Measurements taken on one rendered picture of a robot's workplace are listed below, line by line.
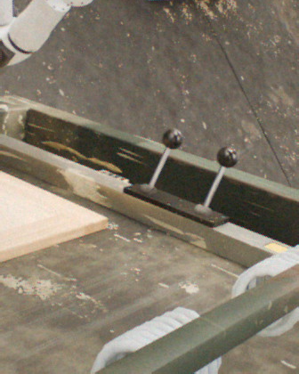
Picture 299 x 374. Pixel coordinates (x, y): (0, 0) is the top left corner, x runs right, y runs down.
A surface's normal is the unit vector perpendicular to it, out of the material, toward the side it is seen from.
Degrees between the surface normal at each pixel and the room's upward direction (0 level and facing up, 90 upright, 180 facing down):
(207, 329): 51
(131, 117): 0
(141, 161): 90
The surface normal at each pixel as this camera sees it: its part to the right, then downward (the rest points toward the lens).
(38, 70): 0.67, -0.38
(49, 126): -0.63, 0.16
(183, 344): 0.12, -0.95
